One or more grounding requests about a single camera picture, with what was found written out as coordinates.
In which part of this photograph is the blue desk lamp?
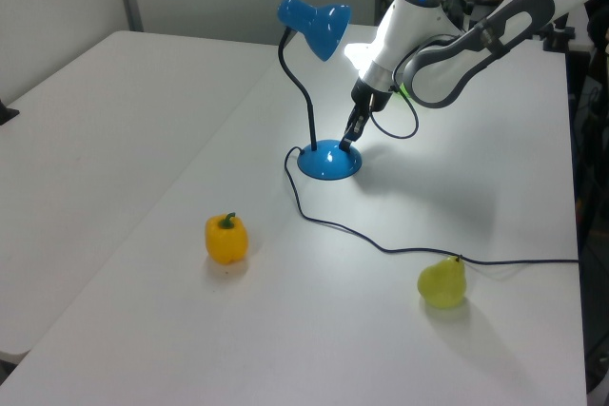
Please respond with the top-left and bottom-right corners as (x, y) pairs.
(277, 0), (363, 182)

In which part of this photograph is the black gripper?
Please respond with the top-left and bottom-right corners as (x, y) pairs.
(340, 75), (393, 150)

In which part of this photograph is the dark gripper cable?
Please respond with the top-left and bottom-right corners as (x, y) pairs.
(367, 89), (421, 141)

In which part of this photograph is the yellow bell pepper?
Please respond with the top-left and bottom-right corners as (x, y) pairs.
(204, 211), (249, 266)

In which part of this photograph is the black table clamp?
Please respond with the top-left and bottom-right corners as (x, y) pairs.
(540, 20), (578, 52)

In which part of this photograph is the green pear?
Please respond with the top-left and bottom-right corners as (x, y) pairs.
(417, 255), (469, 310)

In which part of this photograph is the black lamp power cable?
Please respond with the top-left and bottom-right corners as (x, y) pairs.
(284, 145), (581, 268)

